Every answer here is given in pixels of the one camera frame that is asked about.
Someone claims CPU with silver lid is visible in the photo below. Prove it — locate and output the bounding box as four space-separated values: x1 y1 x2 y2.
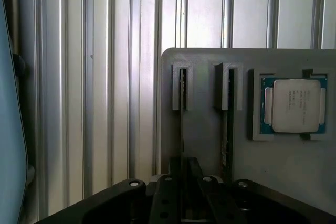
259 77 329 135

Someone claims grey plastic parts rack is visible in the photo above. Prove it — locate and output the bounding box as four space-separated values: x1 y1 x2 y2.
159 47 336 210

